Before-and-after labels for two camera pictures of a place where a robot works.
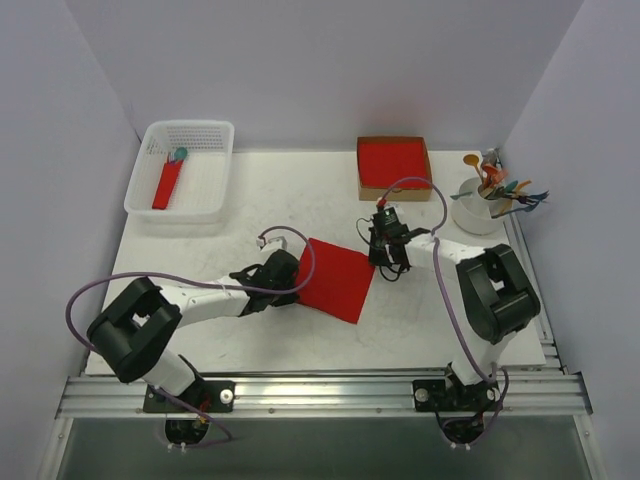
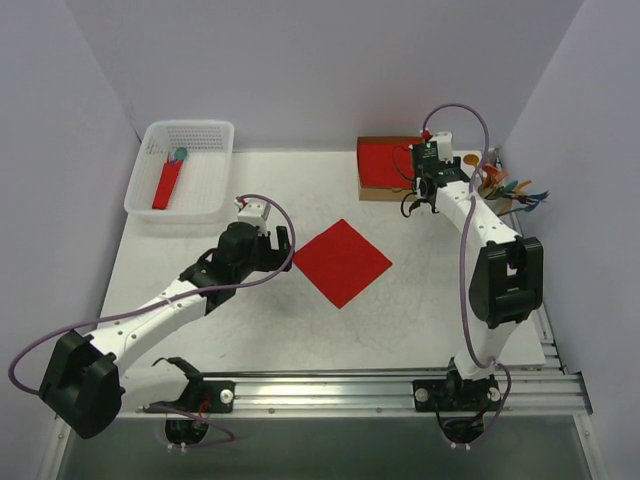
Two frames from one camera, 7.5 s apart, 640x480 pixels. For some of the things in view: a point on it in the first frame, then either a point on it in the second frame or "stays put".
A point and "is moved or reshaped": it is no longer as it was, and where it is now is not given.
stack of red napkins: (383, 164) stays put
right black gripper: (382, 250) → (430, 183)
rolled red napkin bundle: (168, 180) stays put
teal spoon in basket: (180, 153) stays put
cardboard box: (383, 160) stays put
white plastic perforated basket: (201, 191) stays put
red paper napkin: (340, 282) is moved or reshaped
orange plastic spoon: (473, 159) stays put
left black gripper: (288, 272) → (273, 250)
